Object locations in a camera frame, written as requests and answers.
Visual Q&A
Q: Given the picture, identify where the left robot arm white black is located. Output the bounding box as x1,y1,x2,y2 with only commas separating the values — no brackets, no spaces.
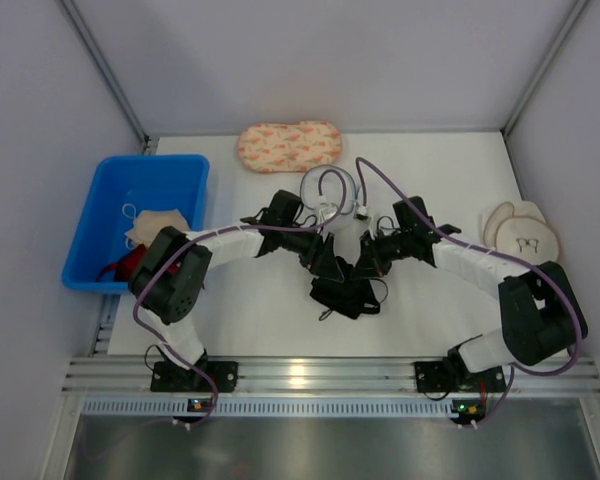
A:
129,190,346,385

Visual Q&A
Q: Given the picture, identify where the red bra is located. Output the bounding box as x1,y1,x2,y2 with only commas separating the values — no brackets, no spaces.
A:
97,244,209,291

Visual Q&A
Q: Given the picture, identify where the purple cable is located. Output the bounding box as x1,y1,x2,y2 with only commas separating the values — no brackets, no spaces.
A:
132,169,346,426
354,156,581,432

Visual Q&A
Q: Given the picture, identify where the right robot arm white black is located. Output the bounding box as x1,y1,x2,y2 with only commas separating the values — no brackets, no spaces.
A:
352,196,588,380

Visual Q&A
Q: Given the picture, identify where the black bra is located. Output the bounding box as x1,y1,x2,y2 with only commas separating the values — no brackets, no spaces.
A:
309,278,389,322

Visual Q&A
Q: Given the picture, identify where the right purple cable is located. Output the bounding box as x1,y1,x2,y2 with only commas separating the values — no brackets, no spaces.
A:
354,156,581,432

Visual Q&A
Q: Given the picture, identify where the floral patterned laundry bag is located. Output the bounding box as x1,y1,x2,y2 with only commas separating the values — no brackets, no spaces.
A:
236,120,343,174

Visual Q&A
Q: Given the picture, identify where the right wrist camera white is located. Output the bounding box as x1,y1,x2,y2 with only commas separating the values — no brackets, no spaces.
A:
354,201,372,224

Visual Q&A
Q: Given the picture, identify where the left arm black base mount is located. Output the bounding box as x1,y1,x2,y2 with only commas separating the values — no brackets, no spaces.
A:
150,360,239,393

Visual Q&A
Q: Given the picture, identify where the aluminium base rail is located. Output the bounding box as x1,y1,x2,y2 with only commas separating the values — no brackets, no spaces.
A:
62,299,600,417

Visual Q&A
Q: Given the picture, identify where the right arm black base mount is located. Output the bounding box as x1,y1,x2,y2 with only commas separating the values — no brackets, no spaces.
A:
413,360,506,395

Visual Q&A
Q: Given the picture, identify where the blue plastic bin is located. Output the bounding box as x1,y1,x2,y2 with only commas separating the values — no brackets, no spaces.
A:
62,154,210,294

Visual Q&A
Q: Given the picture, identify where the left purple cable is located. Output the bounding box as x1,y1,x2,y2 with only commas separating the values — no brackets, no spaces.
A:
132,169,346,426

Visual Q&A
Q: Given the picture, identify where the beige bra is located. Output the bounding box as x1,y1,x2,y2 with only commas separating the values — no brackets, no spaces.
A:
121,203,191,250

